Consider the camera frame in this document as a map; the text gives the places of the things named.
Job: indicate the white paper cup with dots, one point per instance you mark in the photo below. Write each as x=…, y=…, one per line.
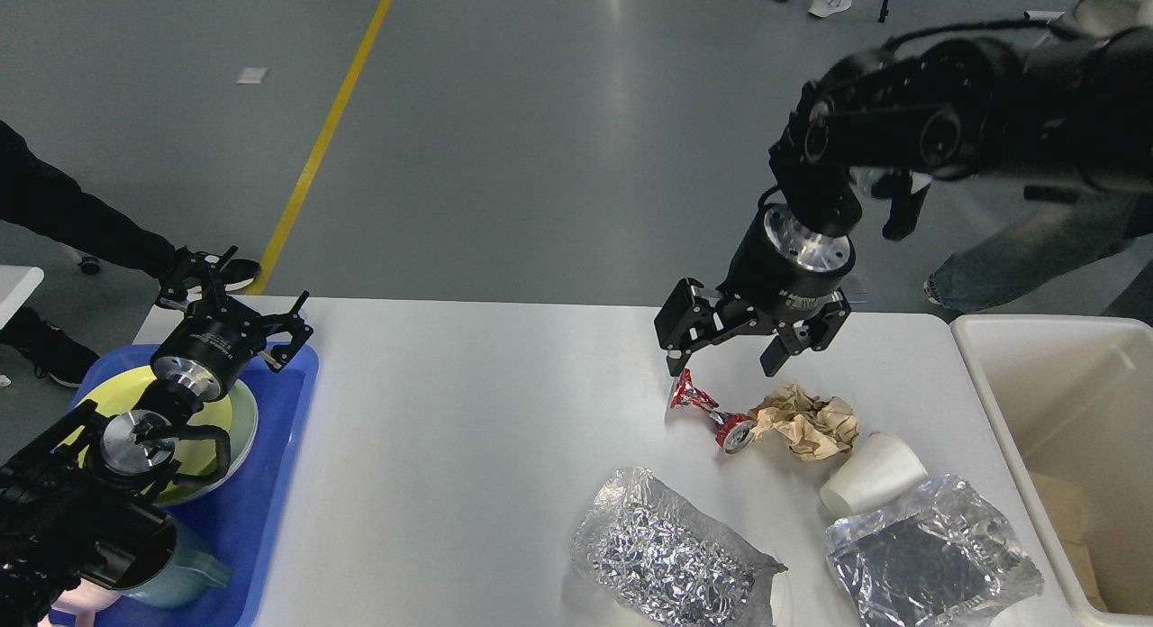
x=881, y=467

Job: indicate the yellow plastic plate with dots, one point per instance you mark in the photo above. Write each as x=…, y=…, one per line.
x=117, y=397

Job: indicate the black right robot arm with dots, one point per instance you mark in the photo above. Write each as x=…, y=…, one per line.
x=1064, y=116

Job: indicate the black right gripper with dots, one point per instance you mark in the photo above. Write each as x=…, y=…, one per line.
x=781, y=269

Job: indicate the silver foil bag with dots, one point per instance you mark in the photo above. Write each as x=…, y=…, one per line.
x=661, y=557
x=938, y=555

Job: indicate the teal mug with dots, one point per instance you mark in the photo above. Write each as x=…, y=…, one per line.
x=175, y=569

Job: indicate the person in grey jeans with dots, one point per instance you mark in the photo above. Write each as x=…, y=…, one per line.
x=1031, y=252

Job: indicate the white plastic bin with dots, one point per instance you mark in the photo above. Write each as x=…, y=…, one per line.
x=1070, y=397

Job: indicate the blue plastic tray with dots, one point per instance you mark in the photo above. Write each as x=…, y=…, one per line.
x=241, y=517

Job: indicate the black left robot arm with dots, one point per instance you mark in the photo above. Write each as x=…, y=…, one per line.
x=80, y=501

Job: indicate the white rolling chair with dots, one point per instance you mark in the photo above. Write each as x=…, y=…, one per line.
x=1098, y=19

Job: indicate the pink ribbed mug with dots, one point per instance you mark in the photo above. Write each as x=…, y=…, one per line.
x=85, y=602

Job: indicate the red snack wrapper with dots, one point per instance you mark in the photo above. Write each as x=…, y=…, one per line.
x=733, y=431

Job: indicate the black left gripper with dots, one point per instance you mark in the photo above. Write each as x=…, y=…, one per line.
x=204, y=356

